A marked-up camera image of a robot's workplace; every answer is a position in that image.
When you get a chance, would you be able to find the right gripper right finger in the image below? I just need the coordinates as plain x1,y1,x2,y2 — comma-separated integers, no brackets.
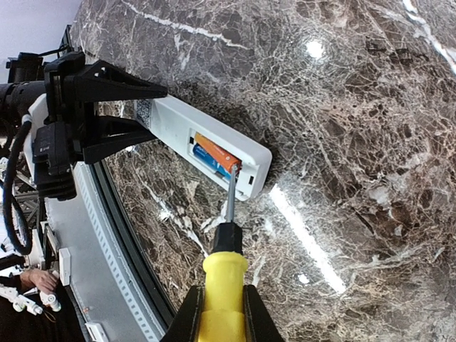
243,285,284,342

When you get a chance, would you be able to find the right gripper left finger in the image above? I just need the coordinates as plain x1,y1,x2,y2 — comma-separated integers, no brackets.
160,286,204,342

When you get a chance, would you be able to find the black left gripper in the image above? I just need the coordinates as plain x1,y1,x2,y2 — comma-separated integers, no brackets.
44,51,167,164

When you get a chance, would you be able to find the yellow handled screwdriver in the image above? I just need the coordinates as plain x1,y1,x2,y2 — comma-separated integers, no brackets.
198,165,247,341

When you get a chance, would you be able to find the white remote control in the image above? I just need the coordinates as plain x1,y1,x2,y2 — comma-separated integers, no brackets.
134,95,272,201

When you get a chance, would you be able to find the blue battery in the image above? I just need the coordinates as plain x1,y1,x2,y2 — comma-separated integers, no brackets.
192,144,231,180

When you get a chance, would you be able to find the orange battery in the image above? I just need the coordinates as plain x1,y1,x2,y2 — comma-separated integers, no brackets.
195,133,242,172

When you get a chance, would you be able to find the operator hand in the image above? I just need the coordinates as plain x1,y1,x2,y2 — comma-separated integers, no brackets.
19,269,58,294

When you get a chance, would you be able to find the white slotted cable duct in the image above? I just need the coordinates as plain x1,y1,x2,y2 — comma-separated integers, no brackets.
76,165,163,341

